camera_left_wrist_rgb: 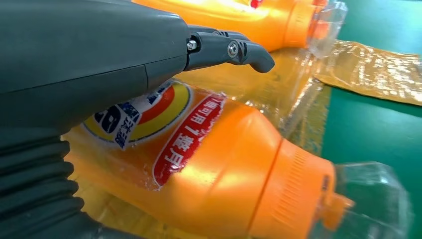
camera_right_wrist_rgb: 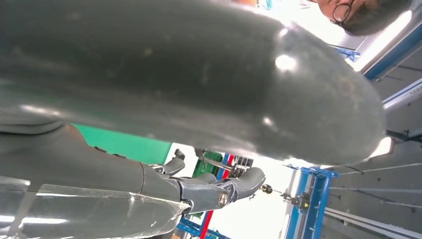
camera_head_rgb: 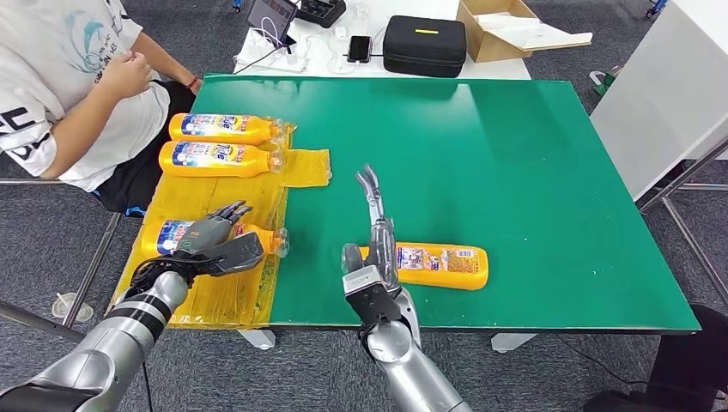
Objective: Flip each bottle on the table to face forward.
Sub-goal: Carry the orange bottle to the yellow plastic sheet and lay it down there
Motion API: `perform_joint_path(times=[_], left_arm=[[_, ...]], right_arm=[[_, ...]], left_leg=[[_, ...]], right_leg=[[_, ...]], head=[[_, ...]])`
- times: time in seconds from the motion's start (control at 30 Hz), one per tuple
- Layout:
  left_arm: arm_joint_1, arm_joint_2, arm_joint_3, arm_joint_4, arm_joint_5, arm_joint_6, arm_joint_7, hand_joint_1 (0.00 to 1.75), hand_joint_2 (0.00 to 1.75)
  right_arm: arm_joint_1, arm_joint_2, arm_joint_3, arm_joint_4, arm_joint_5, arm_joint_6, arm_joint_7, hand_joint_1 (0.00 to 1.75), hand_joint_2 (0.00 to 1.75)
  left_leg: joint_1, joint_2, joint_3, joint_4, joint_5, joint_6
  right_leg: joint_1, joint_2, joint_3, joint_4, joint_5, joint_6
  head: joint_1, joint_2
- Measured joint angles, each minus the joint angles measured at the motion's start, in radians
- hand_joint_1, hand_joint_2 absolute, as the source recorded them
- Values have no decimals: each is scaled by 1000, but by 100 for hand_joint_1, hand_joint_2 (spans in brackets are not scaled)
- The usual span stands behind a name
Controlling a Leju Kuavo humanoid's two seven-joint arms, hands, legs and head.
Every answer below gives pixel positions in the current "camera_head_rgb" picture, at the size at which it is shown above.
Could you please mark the black metal floor bar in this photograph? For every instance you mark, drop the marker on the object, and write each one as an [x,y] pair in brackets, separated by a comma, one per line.
[34,321]

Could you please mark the yellow taped cardboard mat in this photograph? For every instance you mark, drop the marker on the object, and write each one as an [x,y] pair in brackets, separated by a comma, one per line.
[227,295]

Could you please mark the silver metal rail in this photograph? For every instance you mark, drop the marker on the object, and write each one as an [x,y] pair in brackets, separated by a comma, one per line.
[31,182]

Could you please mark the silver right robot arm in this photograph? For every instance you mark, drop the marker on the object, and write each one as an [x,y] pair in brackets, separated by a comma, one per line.
[409,375]

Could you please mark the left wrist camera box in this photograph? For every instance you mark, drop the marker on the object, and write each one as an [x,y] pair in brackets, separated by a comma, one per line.
[239,256]

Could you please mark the orange detergent bottle clear cap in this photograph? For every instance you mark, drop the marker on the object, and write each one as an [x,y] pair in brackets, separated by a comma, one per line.
[449,267]
[162,239]
[219,159]
[222,128]

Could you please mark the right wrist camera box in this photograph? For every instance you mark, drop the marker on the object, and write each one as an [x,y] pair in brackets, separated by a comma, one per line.
[370,295]

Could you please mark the person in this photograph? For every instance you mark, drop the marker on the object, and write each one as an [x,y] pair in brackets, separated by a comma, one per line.
[45,68]

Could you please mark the silver metal table frame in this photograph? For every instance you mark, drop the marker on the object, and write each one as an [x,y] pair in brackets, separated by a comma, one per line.
[682,172]

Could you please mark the clear plastic lid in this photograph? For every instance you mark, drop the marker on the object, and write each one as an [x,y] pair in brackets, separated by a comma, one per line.
[73,310]

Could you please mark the person's right forearm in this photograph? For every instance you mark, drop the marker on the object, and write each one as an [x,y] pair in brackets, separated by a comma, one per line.
[77,133]

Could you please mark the white power strip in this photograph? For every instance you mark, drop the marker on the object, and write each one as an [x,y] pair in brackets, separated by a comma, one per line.
[259,56]

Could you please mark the silver metal leg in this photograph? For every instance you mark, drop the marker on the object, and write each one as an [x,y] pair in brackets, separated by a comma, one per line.
[91,270]

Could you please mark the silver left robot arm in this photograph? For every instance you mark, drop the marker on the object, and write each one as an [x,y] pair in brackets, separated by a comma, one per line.
[114,347]

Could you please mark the green white floor bracket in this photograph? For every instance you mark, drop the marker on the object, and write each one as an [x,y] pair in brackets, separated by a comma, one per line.
[604,82]

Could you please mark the person's left forearm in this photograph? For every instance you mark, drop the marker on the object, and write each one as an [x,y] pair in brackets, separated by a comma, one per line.
[165,59]

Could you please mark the dark tablet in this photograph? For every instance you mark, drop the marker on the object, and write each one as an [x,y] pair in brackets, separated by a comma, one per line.
[272,15]

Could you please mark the black smartphone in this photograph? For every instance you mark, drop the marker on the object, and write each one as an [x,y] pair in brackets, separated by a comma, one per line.
[359,48]

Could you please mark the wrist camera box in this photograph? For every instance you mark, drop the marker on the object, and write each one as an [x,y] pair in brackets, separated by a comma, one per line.
[370,295]
[239,256]

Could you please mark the person's right hand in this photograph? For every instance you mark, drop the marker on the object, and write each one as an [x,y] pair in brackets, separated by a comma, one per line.
[126,75]

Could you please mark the brown cardboard box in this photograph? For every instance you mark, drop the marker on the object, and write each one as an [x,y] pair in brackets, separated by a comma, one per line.
[486,43]

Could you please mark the white sheet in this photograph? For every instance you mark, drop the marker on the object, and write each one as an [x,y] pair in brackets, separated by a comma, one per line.
[532,32]

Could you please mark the black charger device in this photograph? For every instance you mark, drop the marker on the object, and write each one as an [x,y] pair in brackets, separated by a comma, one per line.
[321,9]

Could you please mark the white table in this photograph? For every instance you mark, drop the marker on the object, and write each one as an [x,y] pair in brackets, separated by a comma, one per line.
[504,68]

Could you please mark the white charger plug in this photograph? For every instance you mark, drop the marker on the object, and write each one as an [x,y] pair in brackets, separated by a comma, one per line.
[340,32]

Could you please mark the white table foot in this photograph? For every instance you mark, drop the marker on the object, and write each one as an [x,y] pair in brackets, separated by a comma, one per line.
[259,339]
[512,343]

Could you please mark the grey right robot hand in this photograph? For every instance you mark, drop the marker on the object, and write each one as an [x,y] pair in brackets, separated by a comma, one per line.
[382,250]

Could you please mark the black zip case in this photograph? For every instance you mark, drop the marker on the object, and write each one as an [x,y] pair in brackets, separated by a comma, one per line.
[424,46]

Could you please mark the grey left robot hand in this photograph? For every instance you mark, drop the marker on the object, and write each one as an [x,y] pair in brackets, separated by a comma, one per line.
[205,236]

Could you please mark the person's left hand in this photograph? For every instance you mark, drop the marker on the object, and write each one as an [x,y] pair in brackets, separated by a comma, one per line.
[197,87]

